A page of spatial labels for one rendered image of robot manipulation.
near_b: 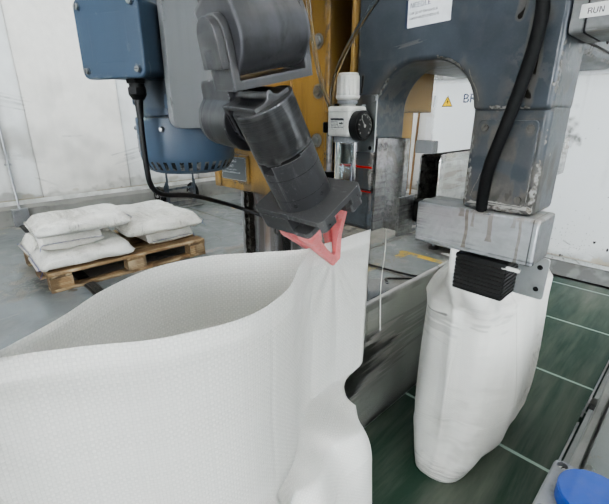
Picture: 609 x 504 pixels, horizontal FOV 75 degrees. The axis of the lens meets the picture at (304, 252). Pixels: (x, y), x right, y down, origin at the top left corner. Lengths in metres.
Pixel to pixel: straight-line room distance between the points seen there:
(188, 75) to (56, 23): 5.00
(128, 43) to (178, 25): 0.07
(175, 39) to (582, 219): 3.01
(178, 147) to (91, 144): 4.92
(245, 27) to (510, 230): 0.34
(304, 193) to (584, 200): 2.98
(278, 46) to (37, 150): 5.11
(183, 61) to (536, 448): 1.15
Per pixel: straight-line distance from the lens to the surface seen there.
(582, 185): 3.27
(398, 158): 0.58
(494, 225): 0.50
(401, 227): 0.57
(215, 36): 0.34
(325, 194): 0.40
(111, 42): 0.60
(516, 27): 0.49
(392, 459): 1.10
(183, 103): 0.58
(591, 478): 0.50
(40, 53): 5.47
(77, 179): 5.52
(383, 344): 1.10
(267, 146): 0.36
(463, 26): 0.52
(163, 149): 0.64
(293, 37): 0.36
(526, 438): 1.27
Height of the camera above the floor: 1.17
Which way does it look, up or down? 19 degrees down
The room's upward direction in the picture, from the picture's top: straight up
